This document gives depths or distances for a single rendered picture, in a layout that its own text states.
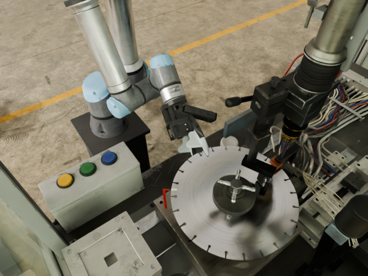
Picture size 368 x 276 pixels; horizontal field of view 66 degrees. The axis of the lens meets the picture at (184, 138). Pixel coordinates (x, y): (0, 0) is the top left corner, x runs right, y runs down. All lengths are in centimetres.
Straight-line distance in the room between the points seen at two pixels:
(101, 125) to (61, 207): 40
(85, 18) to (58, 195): 49
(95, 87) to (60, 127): 137
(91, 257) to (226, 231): 33
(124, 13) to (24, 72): 223
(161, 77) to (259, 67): 206
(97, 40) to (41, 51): 250
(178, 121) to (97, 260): 43
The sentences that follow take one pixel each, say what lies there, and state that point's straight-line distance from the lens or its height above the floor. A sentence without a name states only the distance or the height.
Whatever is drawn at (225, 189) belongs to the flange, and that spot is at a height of 97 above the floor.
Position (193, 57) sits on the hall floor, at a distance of 293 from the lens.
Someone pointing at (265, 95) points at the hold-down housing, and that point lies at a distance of 57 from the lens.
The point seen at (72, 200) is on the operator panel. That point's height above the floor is 90.
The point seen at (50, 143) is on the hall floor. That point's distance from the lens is 231.
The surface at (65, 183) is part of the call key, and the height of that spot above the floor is 91.
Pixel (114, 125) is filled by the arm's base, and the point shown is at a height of 80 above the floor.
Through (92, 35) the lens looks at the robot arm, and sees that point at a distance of 87.
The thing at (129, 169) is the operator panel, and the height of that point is 89.
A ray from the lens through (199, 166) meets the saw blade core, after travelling 80.
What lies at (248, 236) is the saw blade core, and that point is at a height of 95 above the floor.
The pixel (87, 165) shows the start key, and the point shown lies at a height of 91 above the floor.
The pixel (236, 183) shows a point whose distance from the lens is 72.
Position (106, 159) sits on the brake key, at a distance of 90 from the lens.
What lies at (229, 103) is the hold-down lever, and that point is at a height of 122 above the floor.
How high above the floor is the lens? 160
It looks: 49 degrees down
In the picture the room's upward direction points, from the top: straight up
